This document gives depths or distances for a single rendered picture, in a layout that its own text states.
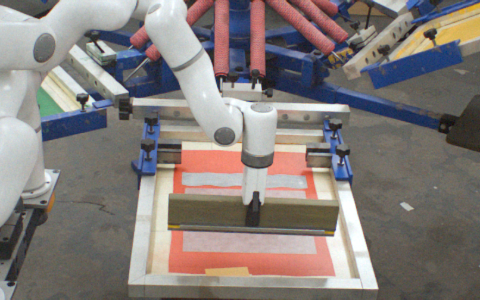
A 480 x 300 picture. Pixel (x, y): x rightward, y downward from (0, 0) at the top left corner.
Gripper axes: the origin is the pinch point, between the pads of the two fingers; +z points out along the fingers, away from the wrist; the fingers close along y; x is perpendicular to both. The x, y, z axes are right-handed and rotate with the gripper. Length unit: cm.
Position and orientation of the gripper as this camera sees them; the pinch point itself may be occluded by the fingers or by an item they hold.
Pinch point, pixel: (252, 214)
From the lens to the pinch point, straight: 204.0
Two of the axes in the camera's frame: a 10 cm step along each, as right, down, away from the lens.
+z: -0.7, 8.7, 4.9
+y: 0.4, 4.9, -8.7
